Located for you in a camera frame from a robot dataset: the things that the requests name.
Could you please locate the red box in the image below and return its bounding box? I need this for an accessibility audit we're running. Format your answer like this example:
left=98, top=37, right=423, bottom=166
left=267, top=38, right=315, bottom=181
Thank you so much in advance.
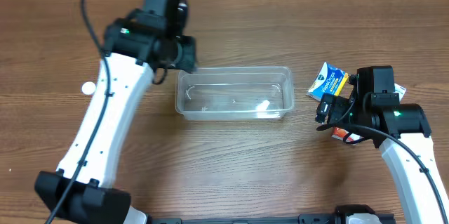
left=332, top=127, right=362, bottom=144

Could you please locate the blue VapoDrops box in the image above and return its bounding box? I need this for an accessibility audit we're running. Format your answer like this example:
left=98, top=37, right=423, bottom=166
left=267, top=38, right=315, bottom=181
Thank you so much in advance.
left=307, top=62, right=349, bottom=101

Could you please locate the white box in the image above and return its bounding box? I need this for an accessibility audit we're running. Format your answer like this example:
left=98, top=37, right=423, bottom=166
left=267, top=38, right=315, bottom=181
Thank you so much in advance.
left=394, top=84, right=407, bottom=100

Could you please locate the orange tube white cap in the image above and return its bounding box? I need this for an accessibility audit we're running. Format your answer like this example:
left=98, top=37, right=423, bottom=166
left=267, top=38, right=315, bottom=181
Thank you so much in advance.
left=81, top=81, right=96, bottom=95

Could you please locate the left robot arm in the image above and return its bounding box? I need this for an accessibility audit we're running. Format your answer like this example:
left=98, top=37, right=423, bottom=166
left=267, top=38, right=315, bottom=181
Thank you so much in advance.
left=34, top=0, right=196, bottom=223

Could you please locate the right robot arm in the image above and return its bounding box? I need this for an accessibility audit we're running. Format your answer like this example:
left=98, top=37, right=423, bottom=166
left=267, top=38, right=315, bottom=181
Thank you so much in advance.
left=315, top=65, right=448, bottom=223

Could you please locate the clear plastic container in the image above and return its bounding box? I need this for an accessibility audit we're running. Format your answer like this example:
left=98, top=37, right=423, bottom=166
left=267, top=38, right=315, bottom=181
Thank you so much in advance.
left=175, top=66, right=295, bottom=121

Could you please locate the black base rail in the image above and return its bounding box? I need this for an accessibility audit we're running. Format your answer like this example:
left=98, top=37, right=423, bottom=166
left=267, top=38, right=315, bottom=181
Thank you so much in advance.
left=147, top=204, right=396, bottom=224

